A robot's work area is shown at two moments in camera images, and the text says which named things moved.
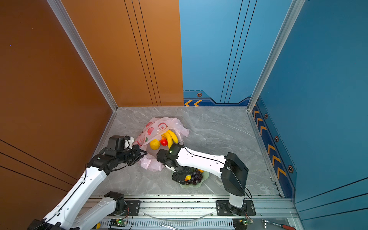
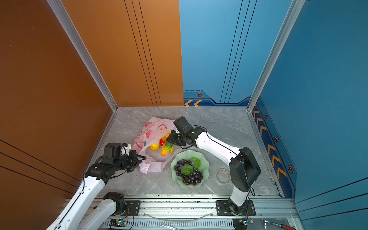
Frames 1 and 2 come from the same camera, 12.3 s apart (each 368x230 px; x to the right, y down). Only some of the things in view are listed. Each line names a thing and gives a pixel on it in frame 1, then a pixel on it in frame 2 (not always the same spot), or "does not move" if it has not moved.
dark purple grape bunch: x=196 y=178 does not move
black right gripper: x=179 y=179 to x=172 y=138
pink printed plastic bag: x=153 y=129 does not move
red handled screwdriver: x=291 y=227 does not move
